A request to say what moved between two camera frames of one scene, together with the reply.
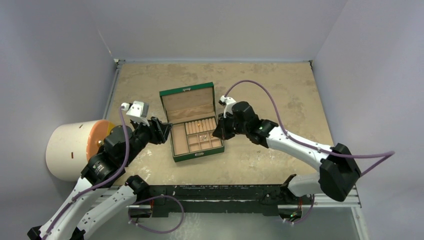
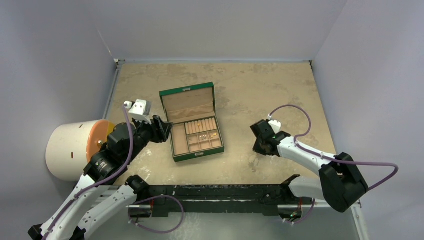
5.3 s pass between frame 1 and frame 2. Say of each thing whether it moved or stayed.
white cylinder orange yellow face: stayed
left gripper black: stayed
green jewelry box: stayed
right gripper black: moved
